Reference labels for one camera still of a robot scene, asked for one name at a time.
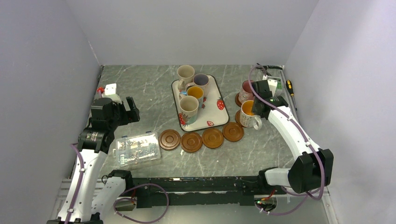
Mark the grey purple mug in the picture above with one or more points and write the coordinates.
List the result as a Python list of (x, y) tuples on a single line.
[(200, 80)]

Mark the white mug orange inside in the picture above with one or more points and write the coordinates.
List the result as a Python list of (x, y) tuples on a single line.
[(248, 118)]

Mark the aluminium frame rail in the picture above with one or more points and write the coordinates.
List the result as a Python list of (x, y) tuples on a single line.
[(292, 103)]

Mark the pink mug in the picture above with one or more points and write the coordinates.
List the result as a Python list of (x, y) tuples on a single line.
[(245, 92)]

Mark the clear plastic parts box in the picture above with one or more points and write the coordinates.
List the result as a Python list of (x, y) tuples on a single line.
[(137, 149)]

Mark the white serving tray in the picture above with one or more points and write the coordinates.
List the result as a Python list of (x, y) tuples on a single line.
[(212, 112)]

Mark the blue mug yellow inside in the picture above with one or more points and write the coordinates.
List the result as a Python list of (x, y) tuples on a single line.
[(194, 91)]

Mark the brown wooden coaster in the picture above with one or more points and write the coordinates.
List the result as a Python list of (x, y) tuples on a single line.
[(169, 139), (191, 142), (237, 100), (212, 138), (237, 117), (233, 132)]

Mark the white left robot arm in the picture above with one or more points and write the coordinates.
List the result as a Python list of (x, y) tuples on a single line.
[(92, 147)]

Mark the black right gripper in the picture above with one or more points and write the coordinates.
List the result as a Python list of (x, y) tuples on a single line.
[(254, 111)]

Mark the yellow black screwdriver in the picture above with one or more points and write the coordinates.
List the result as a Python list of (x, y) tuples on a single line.
[(290, 90)]

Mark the cream mug outside tray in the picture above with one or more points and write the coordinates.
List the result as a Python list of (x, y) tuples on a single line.
[(185, 76)]

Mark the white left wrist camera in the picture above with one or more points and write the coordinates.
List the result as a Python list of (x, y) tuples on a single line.
[(109, 91)]

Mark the cream patterned mug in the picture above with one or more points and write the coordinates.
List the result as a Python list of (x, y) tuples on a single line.
[(189, 109)]

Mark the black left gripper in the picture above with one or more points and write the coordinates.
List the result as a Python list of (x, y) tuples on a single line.
[(131, 115)]

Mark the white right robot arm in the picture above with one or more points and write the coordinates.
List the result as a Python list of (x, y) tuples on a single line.
[(312, 167)]

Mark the black pliers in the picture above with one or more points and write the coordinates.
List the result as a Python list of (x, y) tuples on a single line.
[(266, 67)]

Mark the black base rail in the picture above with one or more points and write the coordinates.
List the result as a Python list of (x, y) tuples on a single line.
[(182, 191)]

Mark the white green electronic device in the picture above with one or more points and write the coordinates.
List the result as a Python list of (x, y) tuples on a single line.
[(275, 86)]

